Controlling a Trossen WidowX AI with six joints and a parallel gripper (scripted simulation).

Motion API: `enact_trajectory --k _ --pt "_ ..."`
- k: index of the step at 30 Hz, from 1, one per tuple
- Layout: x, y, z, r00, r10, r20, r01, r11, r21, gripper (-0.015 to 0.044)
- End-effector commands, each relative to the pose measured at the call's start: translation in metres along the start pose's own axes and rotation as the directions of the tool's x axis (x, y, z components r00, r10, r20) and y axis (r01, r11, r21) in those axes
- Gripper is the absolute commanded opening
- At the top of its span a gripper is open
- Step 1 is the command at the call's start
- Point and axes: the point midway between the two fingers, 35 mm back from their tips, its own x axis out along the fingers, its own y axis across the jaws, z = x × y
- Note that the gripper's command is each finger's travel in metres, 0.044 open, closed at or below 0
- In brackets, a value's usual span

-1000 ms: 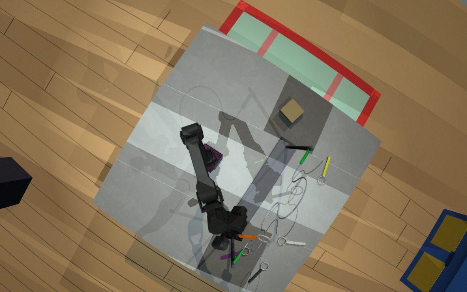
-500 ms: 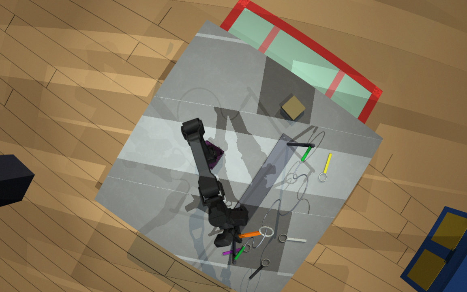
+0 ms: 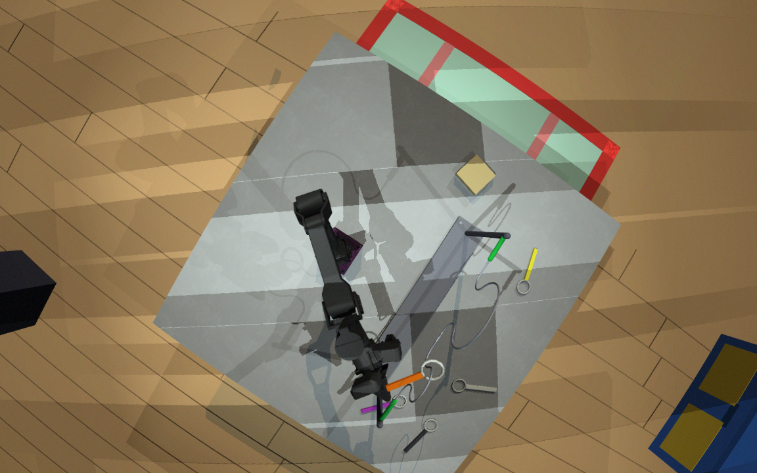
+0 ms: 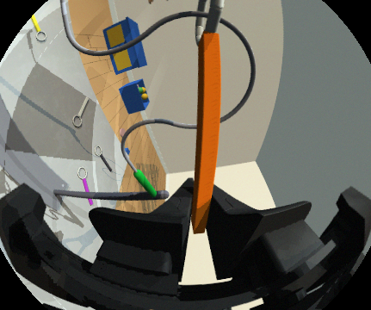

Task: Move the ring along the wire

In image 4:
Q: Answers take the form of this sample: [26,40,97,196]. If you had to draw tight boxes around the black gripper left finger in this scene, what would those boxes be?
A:
[89,178,195,282]

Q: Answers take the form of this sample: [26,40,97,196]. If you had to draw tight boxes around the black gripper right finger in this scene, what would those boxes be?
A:
[206,185,312,280]

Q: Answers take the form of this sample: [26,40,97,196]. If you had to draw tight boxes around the orange handle with grey loop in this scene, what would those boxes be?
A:
[191,0,224,234]

